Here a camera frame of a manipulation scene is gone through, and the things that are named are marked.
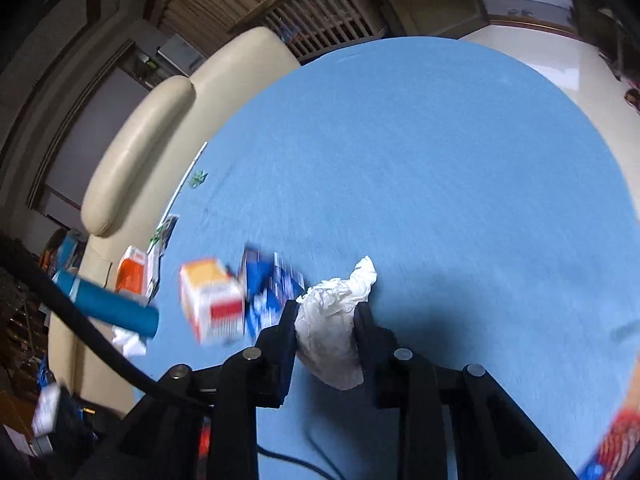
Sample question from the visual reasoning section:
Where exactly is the crumpled white paper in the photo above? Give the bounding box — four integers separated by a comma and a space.
111, 326, 148, 358

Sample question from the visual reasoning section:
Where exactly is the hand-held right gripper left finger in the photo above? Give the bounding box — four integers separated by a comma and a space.
75, 302, 302, 480

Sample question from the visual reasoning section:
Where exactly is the wooden slatted rack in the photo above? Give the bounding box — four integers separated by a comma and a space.
235, 0, 396, 61

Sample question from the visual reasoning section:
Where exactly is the blue foil packet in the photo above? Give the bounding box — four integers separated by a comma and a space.
240, 244, 307, 341

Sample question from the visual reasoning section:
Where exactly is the blue cylinder roll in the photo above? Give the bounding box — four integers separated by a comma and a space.
54, 269, 161, 337

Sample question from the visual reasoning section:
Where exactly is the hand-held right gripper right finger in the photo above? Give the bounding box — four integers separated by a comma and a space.
353, 303, 577, 480

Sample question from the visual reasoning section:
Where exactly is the small orange box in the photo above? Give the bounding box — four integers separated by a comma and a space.
115, 245, 151, 295

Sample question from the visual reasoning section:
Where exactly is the white floral table cover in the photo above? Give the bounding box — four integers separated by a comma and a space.
146, 141, 210, 301

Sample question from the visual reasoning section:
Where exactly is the thin black cable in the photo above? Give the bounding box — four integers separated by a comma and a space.
256, 430, 351, 480

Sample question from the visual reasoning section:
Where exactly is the small white box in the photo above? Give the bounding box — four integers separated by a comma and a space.
31, 384, 62, 437

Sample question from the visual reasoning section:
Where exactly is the orange and white box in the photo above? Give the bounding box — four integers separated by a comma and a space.
178, 257, 247, 347

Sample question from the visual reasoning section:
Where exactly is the thick black cable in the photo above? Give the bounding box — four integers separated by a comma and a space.
0, 237, 211, 408

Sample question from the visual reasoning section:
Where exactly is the white tissue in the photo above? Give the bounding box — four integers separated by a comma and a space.
294, 255, 379, 392

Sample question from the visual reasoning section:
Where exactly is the cream leather sofa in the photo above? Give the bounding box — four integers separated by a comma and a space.
47, 26, 302, 416

